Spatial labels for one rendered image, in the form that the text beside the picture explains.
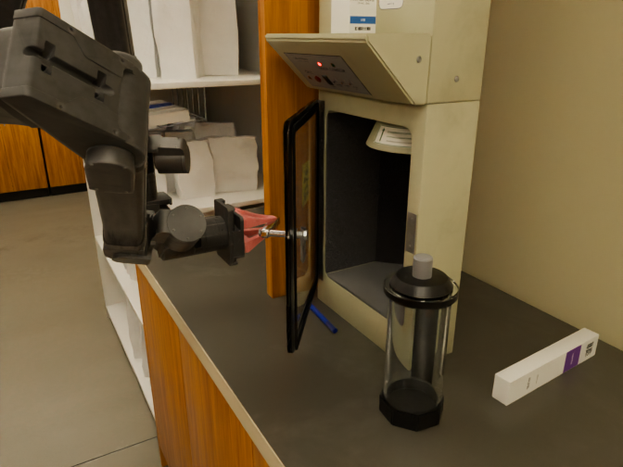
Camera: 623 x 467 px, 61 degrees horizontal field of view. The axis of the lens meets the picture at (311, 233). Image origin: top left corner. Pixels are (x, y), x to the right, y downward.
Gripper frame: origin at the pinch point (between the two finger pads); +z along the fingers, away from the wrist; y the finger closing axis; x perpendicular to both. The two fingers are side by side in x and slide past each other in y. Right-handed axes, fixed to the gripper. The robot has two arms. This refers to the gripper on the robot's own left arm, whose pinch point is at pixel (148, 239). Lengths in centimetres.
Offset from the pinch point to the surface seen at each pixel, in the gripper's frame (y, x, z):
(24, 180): -16, 456, 86
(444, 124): 37, -46, -27
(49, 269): -14, 269, 107
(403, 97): 30, -45, -31
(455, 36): 38, -46, -40
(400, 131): 37, -36, -25
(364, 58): 24, -43, -37
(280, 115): 27.4, -9.1, -25.0
